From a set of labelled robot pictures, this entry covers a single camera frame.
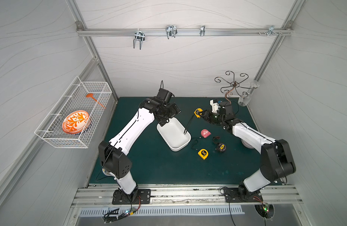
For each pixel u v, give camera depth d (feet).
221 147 2.90
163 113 2.19
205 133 3.22
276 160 1.48
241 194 2.17
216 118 2.47
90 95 2.57
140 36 2.57
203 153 2.87
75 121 2.10
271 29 2.51
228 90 2.69
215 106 2.63
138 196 2.39
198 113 2.86
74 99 2.31
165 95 1.98
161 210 2.31
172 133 3.13
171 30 2.51
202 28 2.36
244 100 3.20
